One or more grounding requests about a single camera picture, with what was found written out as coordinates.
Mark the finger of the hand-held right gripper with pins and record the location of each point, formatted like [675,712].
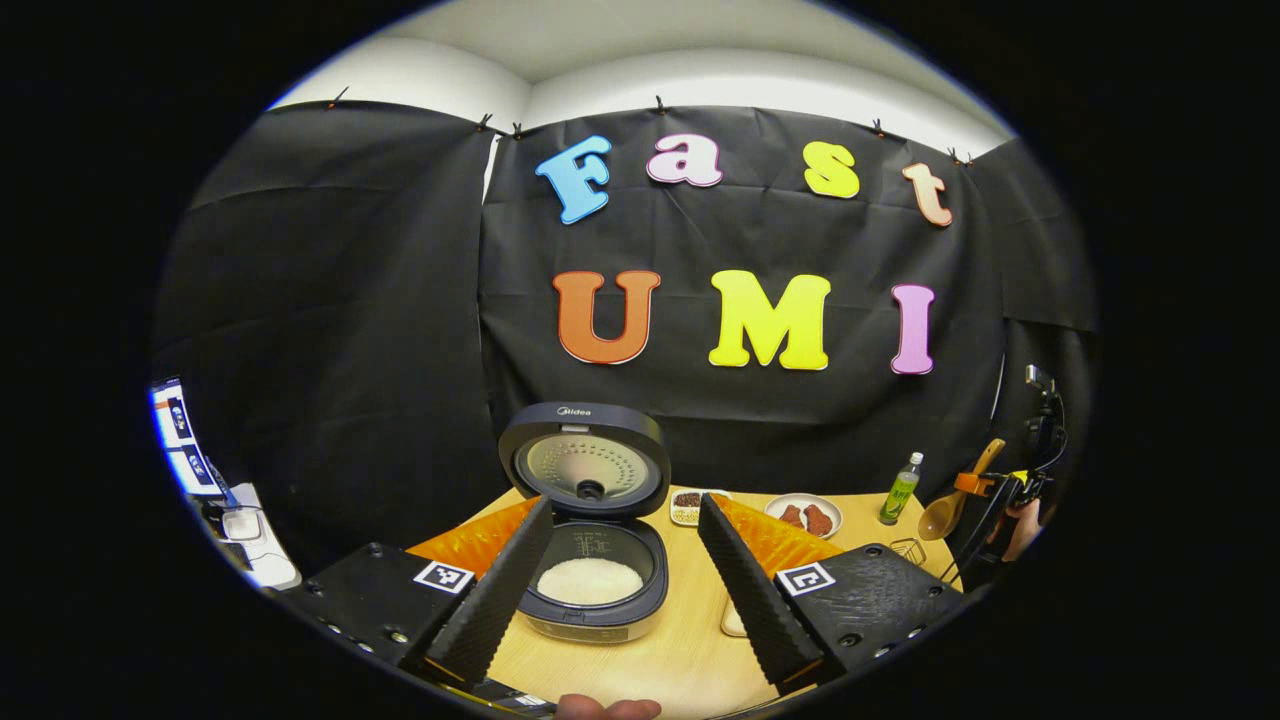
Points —
[975,484]

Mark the brown meat piece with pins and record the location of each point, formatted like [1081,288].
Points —
[819,519]
[791,516]

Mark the white divided bean dish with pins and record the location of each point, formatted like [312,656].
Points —
[688,505]

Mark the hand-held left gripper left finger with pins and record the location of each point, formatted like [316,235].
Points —
[500,600]

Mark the green label drink bottle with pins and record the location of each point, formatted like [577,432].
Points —
[900,495]

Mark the row of small cloth clips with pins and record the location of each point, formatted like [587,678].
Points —
[659,103]

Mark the white round plate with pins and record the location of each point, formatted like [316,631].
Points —
[834,520]

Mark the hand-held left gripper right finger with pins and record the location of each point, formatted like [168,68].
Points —
[750,600]

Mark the wooden spoon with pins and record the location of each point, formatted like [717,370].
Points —
[940,518]

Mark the computer monitor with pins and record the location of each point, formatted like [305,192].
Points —
[180,420]

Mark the white rice heap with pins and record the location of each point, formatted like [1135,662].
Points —
[590,582]

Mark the small white device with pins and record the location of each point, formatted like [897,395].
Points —
[240,525]

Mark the clear rice tray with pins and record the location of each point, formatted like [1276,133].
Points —
[733,620]

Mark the dark grey rice cooker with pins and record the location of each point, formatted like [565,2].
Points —
[585,470]

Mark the white side table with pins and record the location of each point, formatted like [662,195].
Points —
[270,570]

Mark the black backdrop cloth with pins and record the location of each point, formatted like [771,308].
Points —
[350,300]

